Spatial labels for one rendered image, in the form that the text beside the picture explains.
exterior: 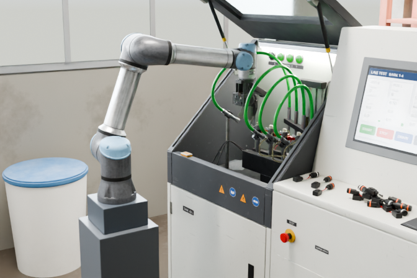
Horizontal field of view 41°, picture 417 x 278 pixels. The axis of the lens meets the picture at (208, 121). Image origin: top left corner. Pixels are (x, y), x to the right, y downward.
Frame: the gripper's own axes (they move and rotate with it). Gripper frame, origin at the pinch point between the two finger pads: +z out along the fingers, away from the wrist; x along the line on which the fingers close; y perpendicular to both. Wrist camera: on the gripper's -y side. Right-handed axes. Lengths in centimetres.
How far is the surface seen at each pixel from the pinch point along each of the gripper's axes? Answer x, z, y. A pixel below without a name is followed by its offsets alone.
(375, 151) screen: 64, 0, -2
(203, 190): -4.8, 28.8, 22.6
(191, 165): -13.4, 19.2, 22.6
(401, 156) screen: 75, -1, -3
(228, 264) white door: 13, 57, 23
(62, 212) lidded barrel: -116, 70, 40
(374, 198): 76, 11, 13
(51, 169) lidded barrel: -135, 49, 37
